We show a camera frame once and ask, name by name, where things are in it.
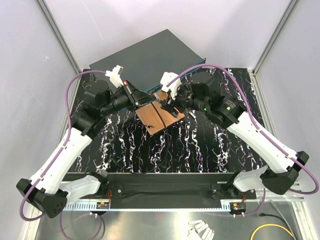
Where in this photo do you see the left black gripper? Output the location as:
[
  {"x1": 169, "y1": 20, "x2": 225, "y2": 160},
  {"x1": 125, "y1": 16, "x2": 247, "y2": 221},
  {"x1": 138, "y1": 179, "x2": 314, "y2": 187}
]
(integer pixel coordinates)
[{"x1": 101, "y1": 80, "x2": 157, "y2": 117}]

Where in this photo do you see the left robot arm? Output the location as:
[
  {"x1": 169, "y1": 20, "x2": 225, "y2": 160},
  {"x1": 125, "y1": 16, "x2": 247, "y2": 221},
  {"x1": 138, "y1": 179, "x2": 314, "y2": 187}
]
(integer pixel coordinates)
[{"x1": 16, "y1": 80, "x2": 156, "y2": 218}]

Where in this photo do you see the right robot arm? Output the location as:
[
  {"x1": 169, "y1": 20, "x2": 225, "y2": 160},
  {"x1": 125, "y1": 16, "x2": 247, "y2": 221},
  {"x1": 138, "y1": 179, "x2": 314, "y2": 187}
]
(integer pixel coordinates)
[{"x1": 160, "y1": 72, "x2": 309, "y2": 199}]

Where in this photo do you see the wooden board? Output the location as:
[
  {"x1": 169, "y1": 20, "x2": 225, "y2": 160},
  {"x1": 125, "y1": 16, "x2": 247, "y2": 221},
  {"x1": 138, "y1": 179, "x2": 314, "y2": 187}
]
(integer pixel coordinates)
[{"x1": 135, "y1": 101, "x2": 185, "y2": 136}]

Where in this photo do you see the pile of white modules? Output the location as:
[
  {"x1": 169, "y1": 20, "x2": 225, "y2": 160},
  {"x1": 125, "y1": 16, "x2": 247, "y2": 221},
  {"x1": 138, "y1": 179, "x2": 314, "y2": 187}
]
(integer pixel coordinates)
[{"x1": 187, "y1": 219, "x2": 216, "y2": 240}]

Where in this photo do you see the black braided fiber cable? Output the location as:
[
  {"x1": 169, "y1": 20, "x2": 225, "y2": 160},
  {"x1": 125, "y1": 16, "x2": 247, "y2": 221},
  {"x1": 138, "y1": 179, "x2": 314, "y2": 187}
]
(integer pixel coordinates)
[{"x1": 110, "y1": 104, "x2": 173, "y2": 174}]

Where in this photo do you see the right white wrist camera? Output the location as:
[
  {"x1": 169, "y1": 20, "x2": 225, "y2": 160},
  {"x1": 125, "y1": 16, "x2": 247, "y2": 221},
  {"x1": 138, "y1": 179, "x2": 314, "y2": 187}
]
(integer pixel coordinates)
[{"x1": 159, "y1": 71, "x2": 181, "y2": 98}]

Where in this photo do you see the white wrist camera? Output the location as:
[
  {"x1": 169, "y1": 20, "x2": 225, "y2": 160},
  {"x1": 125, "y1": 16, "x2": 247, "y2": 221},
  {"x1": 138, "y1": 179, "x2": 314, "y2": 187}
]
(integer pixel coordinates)
[
  {"x1": 105, "y1": 65, "x2": 124, "y2": 88},
  {"x1": 159, "y1": 71, "x2": 181, "y2": 98}
]

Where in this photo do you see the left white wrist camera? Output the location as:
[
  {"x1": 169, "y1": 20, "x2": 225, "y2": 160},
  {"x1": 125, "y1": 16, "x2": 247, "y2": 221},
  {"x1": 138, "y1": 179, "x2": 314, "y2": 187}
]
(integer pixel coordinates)
[{"x1": 105, "y1": 65, "x2": 124, "y2": 88}]

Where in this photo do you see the dark teal network switch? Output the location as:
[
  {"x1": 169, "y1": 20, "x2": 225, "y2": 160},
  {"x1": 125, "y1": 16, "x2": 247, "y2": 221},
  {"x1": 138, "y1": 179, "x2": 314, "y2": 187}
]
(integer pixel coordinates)
[{"x1": 89, "y1": 29, "x2": 205, "y2": 92}]

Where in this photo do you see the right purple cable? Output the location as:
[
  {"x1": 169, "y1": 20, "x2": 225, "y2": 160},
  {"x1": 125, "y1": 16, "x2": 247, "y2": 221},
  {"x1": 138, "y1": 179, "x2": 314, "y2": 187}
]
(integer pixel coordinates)
[{"x1": 168, "y1": 63, "x2": 317, "y2": 218}]

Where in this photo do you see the white slotted cable duct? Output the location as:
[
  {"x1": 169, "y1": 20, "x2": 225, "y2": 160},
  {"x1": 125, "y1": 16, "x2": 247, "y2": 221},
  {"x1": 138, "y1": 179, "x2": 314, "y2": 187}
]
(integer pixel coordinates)
[{"x1": 64, "y1": 201, "x2": 110, "y2": 212}]

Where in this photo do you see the grey ethernet cable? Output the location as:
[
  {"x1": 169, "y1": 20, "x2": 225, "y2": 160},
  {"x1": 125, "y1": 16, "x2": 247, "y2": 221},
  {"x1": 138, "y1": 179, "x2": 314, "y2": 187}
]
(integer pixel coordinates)
[{"x1": 269, "y1": 201, "x2": 305, "y2": 240}]

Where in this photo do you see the black cable with plug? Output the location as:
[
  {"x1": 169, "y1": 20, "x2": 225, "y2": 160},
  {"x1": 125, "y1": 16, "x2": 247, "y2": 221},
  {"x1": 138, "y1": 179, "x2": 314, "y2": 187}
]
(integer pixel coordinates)
[{"x1": 259, "y1": 212, "x2": 305, "y2": 240}]

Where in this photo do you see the yellow fiber cable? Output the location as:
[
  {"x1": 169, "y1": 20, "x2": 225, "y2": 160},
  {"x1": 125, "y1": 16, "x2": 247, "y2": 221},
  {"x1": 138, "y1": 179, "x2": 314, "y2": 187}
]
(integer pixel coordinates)
[{"x1": 250, "y1": 224, "x2": 295, "y2": 240}]

